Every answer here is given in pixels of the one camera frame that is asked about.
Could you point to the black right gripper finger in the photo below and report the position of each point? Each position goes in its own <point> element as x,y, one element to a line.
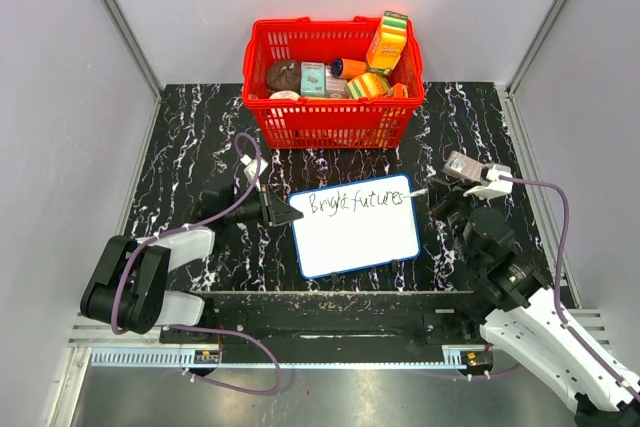
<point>440,187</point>
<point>437,210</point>

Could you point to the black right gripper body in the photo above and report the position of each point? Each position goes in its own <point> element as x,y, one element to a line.
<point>459,207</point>

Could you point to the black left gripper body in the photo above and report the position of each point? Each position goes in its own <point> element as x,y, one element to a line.
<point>266,211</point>

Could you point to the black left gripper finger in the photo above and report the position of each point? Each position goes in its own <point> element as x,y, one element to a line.
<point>273,200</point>
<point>283,215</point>

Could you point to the black whiteboard marker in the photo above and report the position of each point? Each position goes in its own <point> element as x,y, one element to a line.
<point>418,193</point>

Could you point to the blue framed whiteboard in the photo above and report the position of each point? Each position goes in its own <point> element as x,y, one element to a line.
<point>355,225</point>

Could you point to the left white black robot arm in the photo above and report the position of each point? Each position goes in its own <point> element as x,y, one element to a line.
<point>129,284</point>

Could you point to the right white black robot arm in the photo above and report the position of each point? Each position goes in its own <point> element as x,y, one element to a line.
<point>518,310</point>

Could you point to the pink white eraser box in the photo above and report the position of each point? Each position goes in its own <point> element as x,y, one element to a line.
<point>462,167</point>

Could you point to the orange snack packet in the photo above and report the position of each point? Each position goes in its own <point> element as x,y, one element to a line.
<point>398,91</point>

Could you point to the white round lid container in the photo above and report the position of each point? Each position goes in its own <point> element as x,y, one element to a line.
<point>285,95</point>

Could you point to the yellow green sponge pack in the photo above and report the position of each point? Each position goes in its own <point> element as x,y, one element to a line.
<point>368,85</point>

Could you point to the brown round bread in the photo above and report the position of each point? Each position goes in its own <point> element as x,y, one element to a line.
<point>284,75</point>

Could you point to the pink white small box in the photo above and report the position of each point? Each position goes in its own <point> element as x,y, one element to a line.
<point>335,87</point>

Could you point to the red plastic shopping basket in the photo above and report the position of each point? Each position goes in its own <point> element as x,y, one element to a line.
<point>311,123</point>

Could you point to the teal small box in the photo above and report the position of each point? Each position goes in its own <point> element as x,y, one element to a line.
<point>313,80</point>

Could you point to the orange blue-capped bottle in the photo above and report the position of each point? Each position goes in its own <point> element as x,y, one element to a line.
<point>347,68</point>

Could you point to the orange juice carton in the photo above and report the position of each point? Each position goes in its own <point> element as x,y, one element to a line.
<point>387,44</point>

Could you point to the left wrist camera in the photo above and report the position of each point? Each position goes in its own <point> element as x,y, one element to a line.
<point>253,168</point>

